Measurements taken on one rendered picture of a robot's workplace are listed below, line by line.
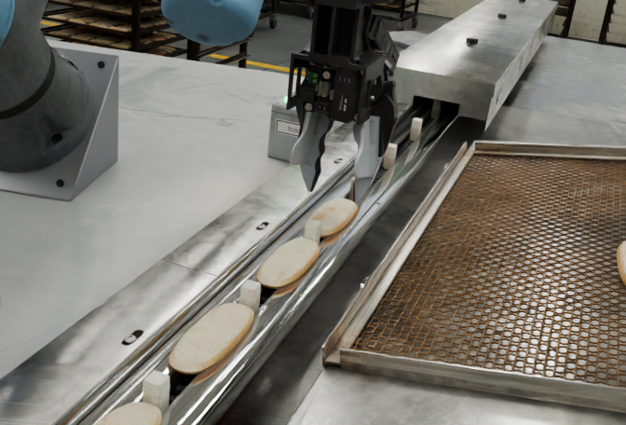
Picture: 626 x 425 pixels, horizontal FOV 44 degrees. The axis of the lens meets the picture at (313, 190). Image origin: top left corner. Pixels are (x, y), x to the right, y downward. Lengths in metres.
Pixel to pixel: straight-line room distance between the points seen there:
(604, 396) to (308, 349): 0.26
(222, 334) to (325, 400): 0.13
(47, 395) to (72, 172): 0.42
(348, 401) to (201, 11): 0.30
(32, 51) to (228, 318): 0.36
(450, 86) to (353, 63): 0.52
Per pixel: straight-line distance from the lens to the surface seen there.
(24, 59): 0.80
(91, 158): 0.91
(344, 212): 0.79
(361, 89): 0.67
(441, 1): 7.90
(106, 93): 0.93
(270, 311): 0.62
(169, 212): 0.85
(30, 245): 0.78
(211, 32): 0.61
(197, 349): 0.56
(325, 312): 0.69
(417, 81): 1.20
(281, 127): 1.01
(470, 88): 1.19
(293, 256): 0.69
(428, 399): 0.47
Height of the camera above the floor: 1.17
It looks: 22 degrees down
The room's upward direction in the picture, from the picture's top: 6 degrees clockwise
